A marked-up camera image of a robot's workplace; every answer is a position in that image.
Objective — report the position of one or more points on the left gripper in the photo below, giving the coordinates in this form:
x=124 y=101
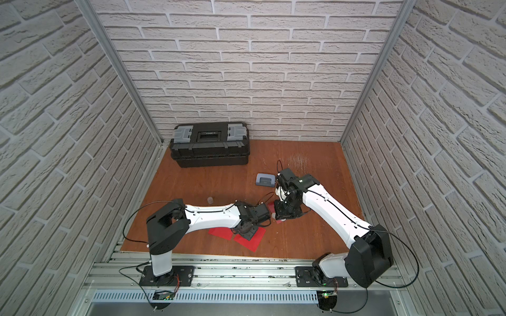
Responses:
x=250 y=227

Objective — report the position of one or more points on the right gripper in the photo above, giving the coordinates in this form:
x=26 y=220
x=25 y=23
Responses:
x=280 y=214

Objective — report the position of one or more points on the dark red envelope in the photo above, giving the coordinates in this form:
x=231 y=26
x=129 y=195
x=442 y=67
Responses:
x=271 y=207

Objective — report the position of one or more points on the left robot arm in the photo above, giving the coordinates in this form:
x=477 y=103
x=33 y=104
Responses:
x=167 y=227

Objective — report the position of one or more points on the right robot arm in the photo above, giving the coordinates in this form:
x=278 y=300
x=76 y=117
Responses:
x=370 y=253

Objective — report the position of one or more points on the grey hole punch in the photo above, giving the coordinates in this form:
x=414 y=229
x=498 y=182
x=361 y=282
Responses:
x=266 y=180

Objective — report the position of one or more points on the black plastic toolbox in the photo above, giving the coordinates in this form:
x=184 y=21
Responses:
x=210 y=144

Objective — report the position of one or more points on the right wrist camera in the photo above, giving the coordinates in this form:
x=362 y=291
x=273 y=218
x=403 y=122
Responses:
x=281 y=193

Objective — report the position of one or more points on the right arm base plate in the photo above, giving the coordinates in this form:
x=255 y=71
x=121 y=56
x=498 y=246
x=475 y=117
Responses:
x=307 y=277

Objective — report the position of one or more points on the aluminium rail frame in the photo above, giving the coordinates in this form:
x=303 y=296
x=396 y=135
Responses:
x=222 y=280

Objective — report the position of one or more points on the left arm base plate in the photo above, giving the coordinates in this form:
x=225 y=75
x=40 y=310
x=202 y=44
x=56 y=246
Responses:
x=166 y=275

